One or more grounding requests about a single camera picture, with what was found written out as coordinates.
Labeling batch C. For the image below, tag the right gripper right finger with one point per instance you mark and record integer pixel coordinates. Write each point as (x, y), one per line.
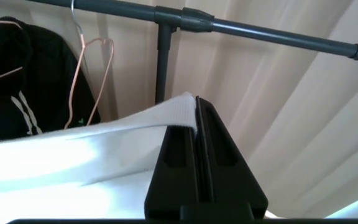
(232, 183)

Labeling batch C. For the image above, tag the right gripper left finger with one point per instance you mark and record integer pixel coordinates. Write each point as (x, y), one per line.
(172, 183)

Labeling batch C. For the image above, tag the white garment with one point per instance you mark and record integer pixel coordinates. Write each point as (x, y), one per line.
(57, 161)

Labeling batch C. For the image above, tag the pink clothes hanger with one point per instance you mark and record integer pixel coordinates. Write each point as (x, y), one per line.
(73, 84)
(2, 76)

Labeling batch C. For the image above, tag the black shorts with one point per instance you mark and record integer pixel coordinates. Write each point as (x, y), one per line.
(48, 84)

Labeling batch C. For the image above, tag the black clothes rack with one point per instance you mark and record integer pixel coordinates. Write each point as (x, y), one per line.
(259, 33)

